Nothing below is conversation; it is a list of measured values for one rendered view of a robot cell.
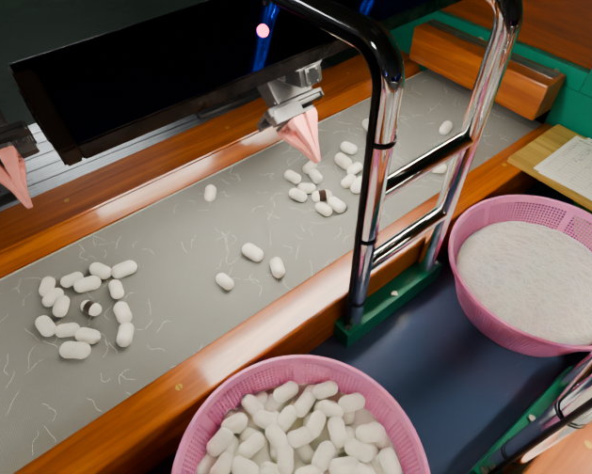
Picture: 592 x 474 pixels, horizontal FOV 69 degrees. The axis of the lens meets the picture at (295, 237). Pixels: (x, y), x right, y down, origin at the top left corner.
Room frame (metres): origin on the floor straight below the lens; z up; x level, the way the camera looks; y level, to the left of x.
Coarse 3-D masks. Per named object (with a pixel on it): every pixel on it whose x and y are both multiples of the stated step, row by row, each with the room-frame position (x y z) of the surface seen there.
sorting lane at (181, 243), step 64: (320, 128) 0.72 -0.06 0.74; (512, 128) 0.70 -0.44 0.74; (192, 192) 0.55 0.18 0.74; (256, 192) 0.55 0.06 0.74; (64, 256) 0.42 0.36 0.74; (128, 256) 0.42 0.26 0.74; (192, 256) 0.41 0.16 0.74; (320, 256) 0.40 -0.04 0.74; (0, 320) 0.31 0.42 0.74; (64, 320) 0.31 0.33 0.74; (192, 320) 0.30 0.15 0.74; (0, 384) 0.22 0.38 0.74; (64, 384) 0.22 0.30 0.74; (128, 384) 0.21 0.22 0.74; (0, 448) 0.14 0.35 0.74
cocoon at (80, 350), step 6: (66, 342) 0.26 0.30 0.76; (72, 342) 0.26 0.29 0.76; (78, 342) 0.26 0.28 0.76; (84, 342) 0.26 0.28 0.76; (60, 348) 0.26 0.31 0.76; (66, 348) 0.25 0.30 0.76; (72, 348) 0.25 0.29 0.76; (78, 348) 0.25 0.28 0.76; (84, 348) 0.25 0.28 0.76; (60, 354) 0.25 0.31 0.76; (66, 354) 0.25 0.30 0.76; (72, 354) 0.25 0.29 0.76; (78, 354) 0.25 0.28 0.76; (84, 354) 0.25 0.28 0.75
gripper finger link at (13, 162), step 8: (8, 144) 0.46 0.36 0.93; (0, 152) 0.45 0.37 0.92; (8, 152) 0.45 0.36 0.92; (16, 152) 0.46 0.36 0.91; (8, 160) 0.45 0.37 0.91; (16, 160) 0.45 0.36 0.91; (8, 168) 0.44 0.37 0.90; (16, 168) 0.44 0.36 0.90; (24, 168) 0.48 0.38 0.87; (16, 176) 0.44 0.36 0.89; (24, 176) 0.46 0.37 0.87; (16, 184) 0.43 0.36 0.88; (24, 184) 0.45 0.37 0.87; (24, 192) 0.43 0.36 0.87
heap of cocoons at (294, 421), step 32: (288, 384) 0.20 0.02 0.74; (320, 384) 0.20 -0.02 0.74; (224, 416) 0.17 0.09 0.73; (256, 416) 0.17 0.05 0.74; (288, 416) 0.17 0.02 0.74; (320, 416) 0.16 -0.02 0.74; (352, 416) 0.17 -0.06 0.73; (224, 448) 0.13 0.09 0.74; (256, 448) 0.13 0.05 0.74; (288, 448) 0.13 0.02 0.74; (320, 448) 0.13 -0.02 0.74; (352, 448) 0.13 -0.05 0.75; (384, 448) 0.13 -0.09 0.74
